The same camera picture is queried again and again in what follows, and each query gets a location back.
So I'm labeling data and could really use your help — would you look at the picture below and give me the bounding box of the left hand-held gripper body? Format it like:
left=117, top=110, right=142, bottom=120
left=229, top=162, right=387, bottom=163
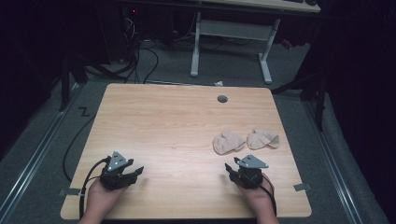
left=99, top=150, right=138, bottom=191

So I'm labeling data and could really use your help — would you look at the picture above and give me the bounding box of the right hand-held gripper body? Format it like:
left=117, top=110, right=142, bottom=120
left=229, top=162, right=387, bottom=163
left=230, top=154, right=270, bottom=190

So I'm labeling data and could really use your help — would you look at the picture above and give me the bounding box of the person's right hand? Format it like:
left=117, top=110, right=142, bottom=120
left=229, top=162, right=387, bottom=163
left=237, top=174, right=276, bottom=217

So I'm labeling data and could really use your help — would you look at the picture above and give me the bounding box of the person's left hand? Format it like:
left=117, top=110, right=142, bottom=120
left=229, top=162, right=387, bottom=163
left=85, top=178, right=129, bottom=217

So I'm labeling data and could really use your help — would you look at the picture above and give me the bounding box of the beige crumpled sock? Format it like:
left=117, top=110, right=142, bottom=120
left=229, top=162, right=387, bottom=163
left=212, top=130, right=248, bottom=156
left=246, top=127, right=281, bottom=151

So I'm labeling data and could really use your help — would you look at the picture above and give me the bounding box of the grey tape strip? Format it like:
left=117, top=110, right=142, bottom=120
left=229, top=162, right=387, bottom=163
left=58, top=188, right=82, bottom=198
left=293, top=182, right=312, bottom=192

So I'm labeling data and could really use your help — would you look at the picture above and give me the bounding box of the black metal stand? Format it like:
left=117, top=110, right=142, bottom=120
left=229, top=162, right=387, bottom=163
left=58, top=54, right=125, bottom=112
left=270, top=69, right=329, bottom=133

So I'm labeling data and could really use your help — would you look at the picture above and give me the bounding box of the red object under desk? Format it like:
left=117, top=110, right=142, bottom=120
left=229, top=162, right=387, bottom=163
left=280, top=37, right=294, bottom=50

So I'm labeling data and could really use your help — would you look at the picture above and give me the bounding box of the white-legged wooden desk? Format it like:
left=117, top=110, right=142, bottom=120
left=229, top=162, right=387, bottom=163
left=118, top=0, right=322, bottom=86

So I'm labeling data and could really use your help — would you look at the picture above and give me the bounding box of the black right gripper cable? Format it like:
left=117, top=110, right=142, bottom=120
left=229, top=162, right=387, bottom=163
left=261, top=173, right=278, bottom=217

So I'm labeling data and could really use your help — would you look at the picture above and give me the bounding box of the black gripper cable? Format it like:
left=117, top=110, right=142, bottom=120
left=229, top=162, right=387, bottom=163
left=261, top=173, right=278, bottom=217
left=78, top=156, right=112, bottom=220

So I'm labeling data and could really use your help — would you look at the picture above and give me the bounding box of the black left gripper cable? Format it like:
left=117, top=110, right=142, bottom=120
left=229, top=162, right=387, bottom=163
left=78, top=156, right=112, bottom=220

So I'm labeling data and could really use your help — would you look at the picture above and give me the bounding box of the black floor cable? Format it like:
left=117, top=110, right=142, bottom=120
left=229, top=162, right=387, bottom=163
left=62, top=114, right=98, bottom=184

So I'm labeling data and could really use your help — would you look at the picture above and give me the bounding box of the metal floor rail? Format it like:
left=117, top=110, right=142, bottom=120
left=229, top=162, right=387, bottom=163
left=0, top=82, right=82, bottom=216
left=303, top=99, right=365, bottom=224

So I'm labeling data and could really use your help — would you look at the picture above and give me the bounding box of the bundle of black cables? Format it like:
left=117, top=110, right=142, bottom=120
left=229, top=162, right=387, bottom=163
left=102, top=17, right=160, bottom=85

